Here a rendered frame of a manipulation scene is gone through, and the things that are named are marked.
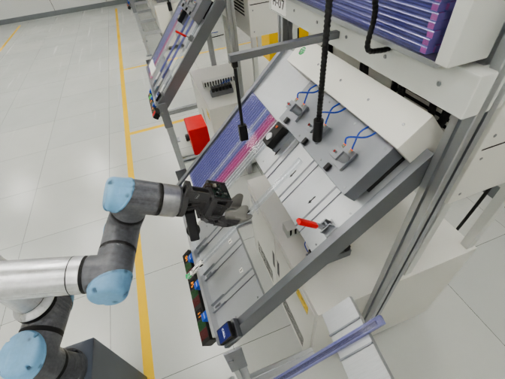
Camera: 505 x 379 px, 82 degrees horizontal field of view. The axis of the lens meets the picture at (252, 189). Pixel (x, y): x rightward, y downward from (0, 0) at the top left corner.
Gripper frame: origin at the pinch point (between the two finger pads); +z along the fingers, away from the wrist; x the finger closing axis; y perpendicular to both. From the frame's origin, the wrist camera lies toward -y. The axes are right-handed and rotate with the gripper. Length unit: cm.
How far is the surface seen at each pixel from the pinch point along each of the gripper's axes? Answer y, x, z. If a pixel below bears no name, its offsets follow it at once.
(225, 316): -26.0, -14.9, 0.7
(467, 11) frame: 56, -20, -4
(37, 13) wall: -215, 857, -153
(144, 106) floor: -106, 281, 21
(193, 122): -18, 87, 9
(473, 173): 38, -19, 35
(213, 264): -24.0, 1.5, 0.4
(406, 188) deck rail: 30.2, -19.6, 16.6
